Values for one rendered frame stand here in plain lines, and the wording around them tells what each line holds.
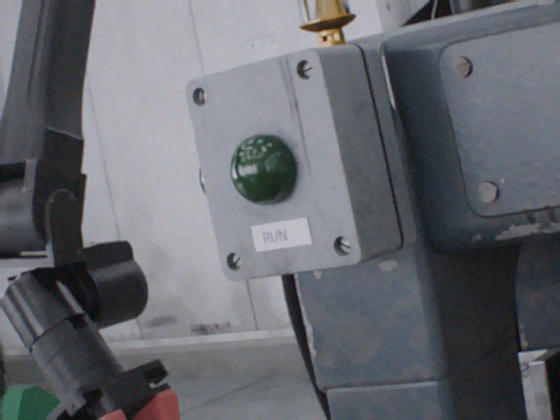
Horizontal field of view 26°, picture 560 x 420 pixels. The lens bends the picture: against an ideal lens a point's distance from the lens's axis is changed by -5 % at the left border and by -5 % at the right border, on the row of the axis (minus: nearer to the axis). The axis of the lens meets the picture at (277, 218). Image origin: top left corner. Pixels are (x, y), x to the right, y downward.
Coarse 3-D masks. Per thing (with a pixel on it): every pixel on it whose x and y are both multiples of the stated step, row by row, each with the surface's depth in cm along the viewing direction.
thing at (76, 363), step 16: (80, 320) 92; (48, 336) 90; (64, 336) 90; (80, 336) 90; (96, 336) 91; (32, 352) 91; (48, 352) 90; (64, 352) 89; (80, 352) 90; (96, 352) 90; (112, 352) 92; (48, 368) 90; (64, 368) 89; (80, 368) 89; (96, 368) 89; (112, 368) 90; (144, 368) 92; (160, 368) 93; (64, 384) 89; (80, 384) 89; (96, 384) 87; (64, 400) 86; (80, 400) 86; (96, 400) 87; (48, 416) 88; (64, 416) 88
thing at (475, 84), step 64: (384, 64) 54; (448, 64) 52; (512, 64) 50; (448, 128) 52; (512, 128) 50; (448, 192) 53; (512, 192) 51; (384, 256) 55; (448, 256) 55; (512, 256) 60; (320, 320) 57; (384, 320) 55; (448, 320) 55; (512, 320) 59; (320, 384) 58; (384, 384) 56; (448, 384) 54; (512, 384) 59
